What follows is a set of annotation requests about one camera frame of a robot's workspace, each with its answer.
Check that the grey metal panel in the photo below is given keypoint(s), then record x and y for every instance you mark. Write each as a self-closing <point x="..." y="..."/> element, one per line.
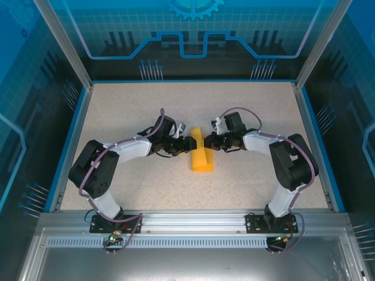
<point x="187" y="265"/>

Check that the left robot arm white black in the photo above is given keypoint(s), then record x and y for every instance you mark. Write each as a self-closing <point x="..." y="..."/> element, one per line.
<point x="132" y="149"/>

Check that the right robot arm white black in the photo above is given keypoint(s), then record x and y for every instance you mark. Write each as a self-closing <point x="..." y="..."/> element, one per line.
<point x="257" y="140"/>

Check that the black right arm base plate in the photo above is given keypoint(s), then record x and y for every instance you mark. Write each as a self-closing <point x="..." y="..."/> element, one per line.
<point x="253" y="224"/>

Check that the aluminium mounting rail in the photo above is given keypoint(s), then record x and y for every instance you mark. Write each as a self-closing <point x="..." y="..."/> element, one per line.
<point x="190" y="221"/>

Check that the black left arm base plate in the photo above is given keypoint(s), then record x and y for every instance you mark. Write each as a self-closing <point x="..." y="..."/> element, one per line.
<point x="134" y="224"/>

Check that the aluminium table side rail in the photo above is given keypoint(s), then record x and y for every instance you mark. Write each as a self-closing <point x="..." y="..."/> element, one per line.
<point x="315" y="146"/>
<point x="71" y="146"/>

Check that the aluminium frame post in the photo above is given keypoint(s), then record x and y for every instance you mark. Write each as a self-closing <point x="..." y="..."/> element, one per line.
<point x="63" y="44"/>
<point x="322" y="44"/>

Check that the yellow cloth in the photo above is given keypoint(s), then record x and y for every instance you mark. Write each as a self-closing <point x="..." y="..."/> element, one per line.
<point x="199" y="164"/>

